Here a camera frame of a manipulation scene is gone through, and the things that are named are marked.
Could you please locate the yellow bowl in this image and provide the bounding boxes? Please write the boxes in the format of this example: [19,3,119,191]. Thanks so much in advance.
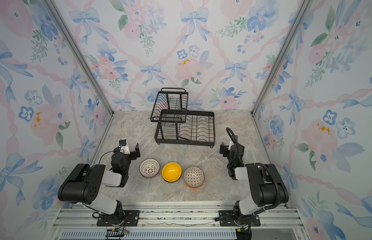
[162,163,182,183]

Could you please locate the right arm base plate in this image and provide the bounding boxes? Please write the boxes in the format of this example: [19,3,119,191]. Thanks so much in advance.
[215,210,261,227]

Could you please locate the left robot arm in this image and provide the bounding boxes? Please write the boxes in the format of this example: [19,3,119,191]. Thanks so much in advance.
[57,139,141,227]

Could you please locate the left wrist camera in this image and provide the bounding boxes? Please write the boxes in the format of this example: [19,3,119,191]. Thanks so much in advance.
[118,139,130,155]

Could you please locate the black wire dish rack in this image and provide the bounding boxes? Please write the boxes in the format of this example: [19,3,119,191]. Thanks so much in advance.
[150,88,216,148]

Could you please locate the white red patterned bowl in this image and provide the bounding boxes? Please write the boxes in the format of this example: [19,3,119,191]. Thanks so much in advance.
[139,159,161,179]

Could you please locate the aluminium corner post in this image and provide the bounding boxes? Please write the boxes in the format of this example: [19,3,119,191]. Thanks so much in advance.
[41,0,114,116]
[251,0,312,117]

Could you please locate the orange dotted patterned bowl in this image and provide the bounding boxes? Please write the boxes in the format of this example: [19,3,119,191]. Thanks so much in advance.
[184,167,205,189]

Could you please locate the right aluminium corner post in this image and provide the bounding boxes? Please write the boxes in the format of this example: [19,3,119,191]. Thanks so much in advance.
[251,0,312,117]

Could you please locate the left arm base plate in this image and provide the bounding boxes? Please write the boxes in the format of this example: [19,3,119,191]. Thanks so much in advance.
[96,210,141,227]

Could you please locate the left aluminium corner post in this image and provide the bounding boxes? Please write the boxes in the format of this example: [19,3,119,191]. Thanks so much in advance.
[41,0,114,116]

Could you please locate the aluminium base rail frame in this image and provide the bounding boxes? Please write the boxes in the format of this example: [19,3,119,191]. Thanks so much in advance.
[47,201,309,240]

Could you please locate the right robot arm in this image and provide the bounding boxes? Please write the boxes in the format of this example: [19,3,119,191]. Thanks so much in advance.
[218,142,289,226]

